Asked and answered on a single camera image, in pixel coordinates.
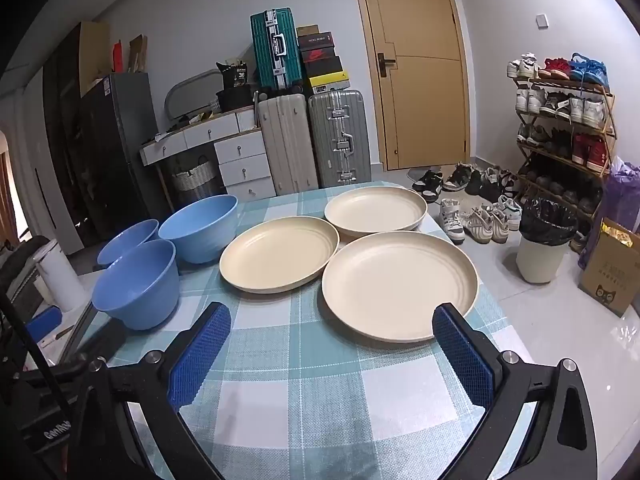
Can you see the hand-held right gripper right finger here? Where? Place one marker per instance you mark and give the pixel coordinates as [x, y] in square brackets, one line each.
[465, 360]

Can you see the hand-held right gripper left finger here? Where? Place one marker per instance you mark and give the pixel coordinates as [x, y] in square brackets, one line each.
[200, 355]

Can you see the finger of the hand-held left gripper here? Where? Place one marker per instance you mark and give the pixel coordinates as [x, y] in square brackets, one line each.
[42, 323]

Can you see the blue ribbed bowl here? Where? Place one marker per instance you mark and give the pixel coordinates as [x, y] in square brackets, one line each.
[200, 230]
[125, 242]
[135, 285]

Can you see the cream round plate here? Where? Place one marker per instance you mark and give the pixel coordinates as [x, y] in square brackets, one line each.
[400, 285]
[375, 210]
[280, 255]

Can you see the white cylindrical canister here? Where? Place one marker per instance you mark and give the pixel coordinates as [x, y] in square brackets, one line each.
[62, 280]

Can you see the teal checked tablecloth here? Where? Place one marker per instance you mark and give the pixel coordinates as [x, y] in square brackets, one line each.
[320, 385]

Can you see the cream trash bin black liner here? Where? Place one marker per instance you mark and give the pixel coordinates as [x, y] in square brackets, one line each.
[540, 260]

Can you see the pile of sneakers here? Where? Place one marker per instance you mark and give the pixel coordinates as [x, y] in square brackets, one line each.
[480, 222]

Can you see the brown curtain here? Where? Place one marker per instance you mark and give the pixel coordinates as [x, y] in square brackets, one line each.
[5, 185]

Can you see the cardboard box with cat print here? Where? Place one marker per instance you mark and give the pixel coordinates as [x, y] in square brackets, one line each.
[607, 275]

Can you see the grey white woven basket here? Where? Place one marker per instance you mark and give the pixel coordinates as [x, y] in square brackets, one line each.
[192, 177]

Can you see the grey door mat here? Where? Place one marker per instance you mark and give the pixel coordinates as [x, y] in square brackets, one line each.
[417, 172]

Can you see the white desk with drawers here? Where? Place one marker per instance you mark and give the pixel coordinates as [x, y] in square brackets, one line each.
[235, 152]

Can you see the purple plastic bag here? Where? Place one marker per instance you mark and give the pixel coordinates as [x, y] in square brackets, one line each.
[620, 195]

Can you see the beige hard suitcase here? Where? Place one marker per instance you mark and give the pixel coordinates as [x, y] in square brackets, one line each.
[287, 145]

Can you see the silver hard suitcase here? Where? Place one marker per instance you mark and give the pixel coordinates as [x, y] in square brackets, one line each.
[330, 140]

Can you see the tan wooden door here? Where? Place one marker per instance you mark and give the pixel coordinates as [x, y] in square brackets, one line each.
[420, 110]

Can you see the black storage box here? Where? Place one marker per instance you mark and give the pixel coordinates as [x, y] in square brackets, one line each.
[234, 100]

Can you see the oval mirror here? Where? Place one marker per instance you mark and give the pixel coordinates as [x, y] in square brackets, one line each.
[190, 92]

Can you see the tan cardboard box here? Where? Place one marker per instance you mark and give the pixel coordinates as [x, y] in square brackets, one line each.
[94, 55]

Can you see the red packet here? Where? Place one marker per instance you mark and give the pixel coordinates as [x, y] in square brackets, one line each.
[117, 57]

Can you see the wooden shoe rack with shoes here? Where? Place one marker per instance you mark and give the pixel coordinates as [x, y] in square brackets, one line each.
[585, 110]

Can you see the black paper bag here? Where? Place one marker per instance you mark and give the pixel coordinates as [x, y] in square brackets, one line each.
[235, 76]

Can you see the brown paper bag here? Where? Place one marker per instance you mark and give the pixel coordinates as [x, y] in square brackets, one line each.
[138, 54]

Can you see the yellow black shoe box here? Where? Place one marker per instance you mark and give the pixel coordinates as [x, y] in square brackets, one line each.
[329, 84]

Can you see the teal hard suitcase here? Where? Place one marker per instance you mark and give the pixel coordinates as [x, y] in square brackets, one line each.
[270, 55]

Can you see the red black shoe box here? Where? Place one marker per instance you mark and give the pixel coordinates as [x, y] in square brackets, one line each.
[318, 55]

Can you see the brown shoe box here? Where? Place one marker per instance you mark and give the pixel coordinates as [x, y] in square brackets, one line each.
[307, 31]

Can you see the white light switch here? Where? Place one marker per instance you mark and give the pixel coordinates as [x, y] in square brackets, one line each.
[542, 20]

